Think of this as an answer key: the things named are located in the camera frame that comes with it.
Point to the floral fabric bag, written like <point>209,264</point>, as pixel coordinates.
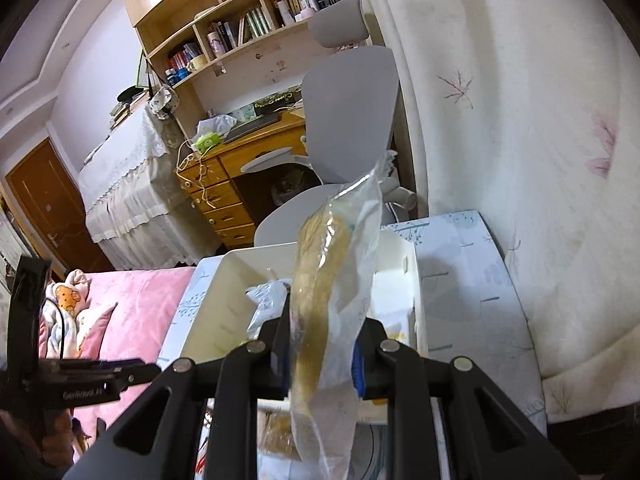
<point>164,102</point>

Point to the green tissue pack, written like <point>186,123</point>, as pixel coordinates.
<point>207,141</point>

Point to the stack of books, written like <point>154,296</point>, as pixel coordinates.
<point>125,112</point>

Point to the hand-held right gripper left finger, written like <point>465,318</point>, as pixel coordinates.
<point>275,365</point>

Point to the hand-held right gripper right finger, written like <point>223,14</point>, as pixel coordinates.
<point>359,370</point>

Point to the black hat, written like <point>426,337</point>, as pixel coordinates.
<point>132,94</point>

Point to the pink blanket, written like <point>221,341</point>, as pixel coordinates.
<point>140,310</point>

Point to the cream leaf print curtain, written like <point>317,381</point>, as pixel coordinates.
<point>525,160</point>

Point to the brown wooden door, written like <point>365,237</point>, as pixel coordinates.
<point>45,210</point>

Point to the grey office chair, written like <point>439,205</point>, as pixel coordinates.
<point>350,110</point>

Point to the white and red packet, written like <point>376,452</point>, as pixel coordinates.
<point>265,305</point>

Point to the black keyboard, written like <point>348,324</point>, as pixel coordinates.
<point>252,127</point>

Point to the cartoon printed blanket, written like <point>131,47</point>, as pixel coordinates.
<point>70,305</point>

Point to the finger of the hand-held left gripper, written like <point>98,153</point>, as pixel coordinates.
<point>135,372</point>

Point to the wooden desk with drawers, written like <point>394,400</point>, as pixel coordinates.
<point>225,195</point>

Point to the white plastic bag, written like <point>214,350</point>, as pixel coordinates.
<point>217,124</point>

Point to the white plastic storage box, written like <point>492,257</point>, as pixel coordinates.
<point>230,300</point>

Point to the wooden bookshelf with books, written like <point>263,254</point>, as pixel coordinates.
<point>200,20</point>

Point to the white lace covered furniture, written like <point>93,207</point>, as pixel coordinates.
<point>130,185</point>

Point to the dark printed pencil case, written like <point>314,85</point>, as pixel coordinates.
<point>277,100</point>

